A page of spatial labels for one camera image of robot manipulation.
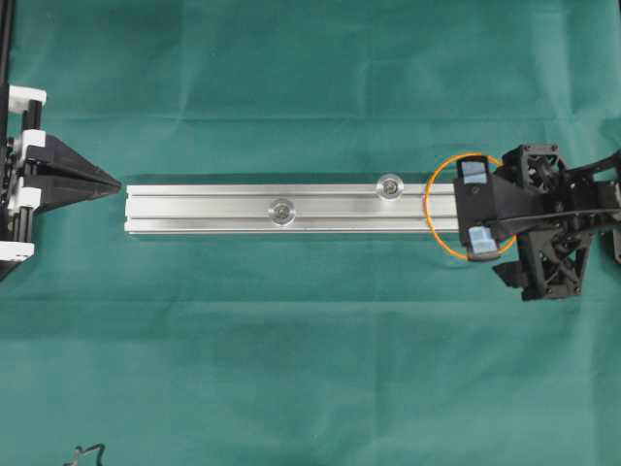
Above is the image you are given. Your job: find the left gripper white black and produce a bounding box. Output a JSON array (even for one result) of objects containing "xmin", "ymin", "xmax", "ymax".
[{"xmin": 1, "ymin": 84, "xmax": 121, "ymax": 278}]

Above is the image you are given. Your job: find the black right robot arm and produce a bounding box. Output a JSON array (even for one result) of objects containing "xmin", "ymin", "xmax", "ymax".
[{"xmin": 453, "ymin": 145, "xmax": 620, "ymax": 301}]

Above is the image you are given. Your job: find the green cloth mat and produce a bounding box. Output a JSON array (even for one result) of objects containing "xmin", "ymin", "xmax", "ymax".
[{"xmin": 1, "ymin": 1, "xmax": 620, "ymax": 465}]

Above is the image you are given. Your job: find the clear pulley shaft left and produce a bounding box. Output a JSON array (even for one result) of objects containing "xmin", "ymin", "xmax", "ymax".
[{"xmin": 268, "ymin": 198, "xmax": 296, "ymax": 227}]

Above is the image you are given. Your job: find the clear pulley shaft right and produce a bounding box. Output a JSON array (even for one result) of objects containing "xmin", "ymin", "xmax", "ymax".
[{"xmin": 376, "ymin": 174, "xmax": 405, "ymax": 201}]

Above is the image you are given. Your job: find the orange rubber band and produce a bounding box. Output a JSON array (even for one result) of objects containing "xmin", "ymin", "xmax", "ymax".
[{"xmin": 422, "ymin": 152, "xmax": 503, "ymax": 261}]

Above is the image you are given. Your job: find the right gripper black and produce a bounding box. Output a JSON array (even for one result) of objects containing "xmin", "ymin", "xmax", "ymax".
[{"xmin": 453, "ymin": 145, "xmax": 590, "ymax": 301}]

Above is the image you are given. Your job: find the aluminium extrusion rail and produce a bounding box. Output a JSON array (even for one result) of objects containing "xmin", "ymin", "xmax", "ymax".
[{"xmin": 124, "ymin": 182, "xmax": 458, "ymax": 234}]

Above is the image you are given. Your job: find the clear pulley shaft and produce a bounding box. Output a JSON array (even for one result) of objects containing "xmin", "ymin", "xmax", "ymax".
[
  {"xmin": 268, "ymin": 198, "xmax": 296, "ymax": 227},
  {"xmin": 376, "ymin": 174, "xmax": 405, "ymax": 201}
]

